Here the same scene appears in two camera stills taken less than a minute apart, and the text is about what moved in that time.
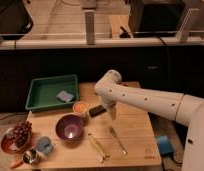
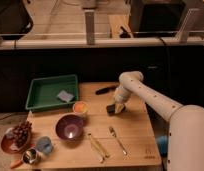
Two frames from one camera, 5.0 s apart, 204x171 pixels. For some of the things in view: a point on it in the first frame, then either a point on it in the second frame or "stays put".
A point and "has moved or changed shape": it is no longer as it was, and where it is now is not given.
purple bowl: x=69 y=127 stays put
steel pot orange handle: x=29 y=156 stays put
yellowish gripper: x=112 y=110 → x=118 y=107
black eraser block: x=97 y=111 has moved or changed shape
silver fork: x=118 y=141 stays put
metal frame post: x=90 y=27 stays put
